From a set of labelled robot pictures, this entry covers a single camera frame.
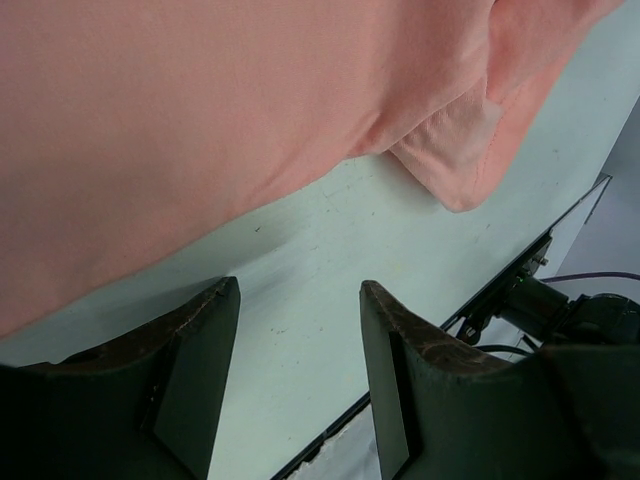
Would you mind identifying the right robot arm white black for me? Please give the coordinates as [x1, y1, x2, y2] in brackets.
[498, 277, 639, 345]

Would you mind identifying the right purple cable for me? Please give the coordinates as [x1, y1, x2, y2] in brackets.
[542, 271, 640, 285]

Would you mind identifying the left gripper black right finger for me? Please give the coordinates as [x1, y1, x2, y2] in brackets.
[360, 281, 639, 479]

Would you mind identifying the salmon pink t shirt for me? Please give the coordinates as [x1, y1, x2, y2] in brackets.
[1, 1, 616, 335]

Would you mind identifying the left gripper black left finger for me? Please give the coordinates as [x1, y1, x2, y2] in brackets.
[1, 277, 240, 479]

